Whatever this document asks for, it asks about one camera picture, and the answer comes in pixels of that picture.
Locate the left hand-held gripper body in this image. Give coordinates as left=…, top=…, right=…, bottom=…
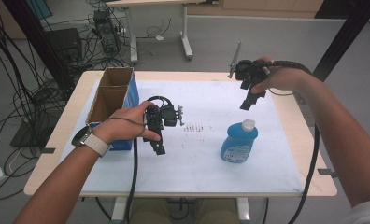
left=143, top=104, right=186, bottom=144

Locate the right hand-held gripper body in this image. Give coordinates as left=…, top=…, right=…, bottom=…
left=228, top=40, right=273, bottom=91

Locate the blue cardboard box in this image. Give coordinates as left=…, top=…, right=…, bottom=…
left=85, top=66, right=140, bottom=152

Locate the blue detergent bottle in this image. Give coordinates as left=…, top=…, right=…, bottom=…
left=220, top=119, right=259, bottom=163

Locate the person's right hand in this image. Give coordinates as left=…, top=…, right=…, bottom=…
left=250, top=55, right=312, bottom=95

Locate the person's left hand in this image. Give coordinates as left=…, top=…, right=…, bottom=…
left=92, top=101, right=163, bottom=145

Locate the white table mat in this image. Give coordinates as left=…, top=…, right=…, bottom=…
left=60, top=79, right=305, bottom=194

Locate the person's left leg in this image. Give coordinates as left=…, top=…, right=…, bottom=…
left=129, top=198, right=172, bottom=224

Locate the person's leg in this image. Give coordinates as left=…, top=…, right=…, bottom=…
left=194, top=198, right=241, bottom=224
left=129, top=198, right=172, bottom=224

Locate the white desk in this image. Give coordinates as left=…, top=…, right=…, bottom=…
left=107, top=0, right=220, bottom=64

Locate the person's right leg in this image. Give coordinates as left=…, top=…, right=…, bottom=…
left=194, top=198, right=241, bottom=224

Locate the black computer tower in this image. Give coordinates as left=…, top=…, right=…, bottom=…
left=93, top=8, right=121, bottom=54

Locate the black box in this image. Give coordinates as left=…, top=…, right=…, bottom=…
left=46, top=27, right=83, bottom=63

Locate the black floor plate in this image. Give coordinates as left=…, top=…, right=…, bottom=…
left=9, top=119, right=60, bottom=148

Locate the white shirt sleeve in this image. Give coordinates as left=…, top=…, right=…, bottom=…
left=341, top=199, right=370, bottom=224

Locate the teal panel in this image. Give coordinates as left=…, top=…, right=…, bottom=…
left=25, top=0, right=53, bottom=21

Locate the right gripper grey wrist cord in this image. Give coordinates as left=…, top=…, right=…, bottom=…
left=268, top=88, right=294, bottom=97

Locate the gripper grey wrist cord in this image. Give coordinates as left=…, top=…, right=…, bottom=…
left=268, top=88, right=294, bottom=97
left=107, top=117, right=148, bottom=137

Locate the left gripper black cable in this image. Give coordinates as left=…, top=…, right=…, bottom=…
left=123, top=95, right=174, bottom=224

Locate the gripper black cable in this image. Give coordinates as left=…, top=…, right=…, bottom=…
left=123, top=95, right=174, bottom=224
left=268, top=60, right=321, bottom=224

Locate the left gripper grey wrist cord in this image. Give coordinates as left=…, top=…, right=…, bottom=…
left=107, top=117, right=148, bottom=137

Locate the wristwatch with white strap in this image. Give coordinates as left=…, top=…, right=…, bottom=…
left=70, top=125, right=111, bottom=158

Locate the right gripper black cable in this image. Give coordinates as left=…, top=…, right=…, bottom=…
left=268, top=60, right=321, bottom=224

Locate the black metal frame post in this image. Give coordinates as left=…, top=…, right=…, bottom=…
left=2, top=0, right=77, bottom=94
left=293, top=0, right=370, bottom=105

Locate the tangle of black cables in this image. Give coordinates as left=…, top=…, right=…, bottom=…
left=0, top=0, right=128, bottom=202

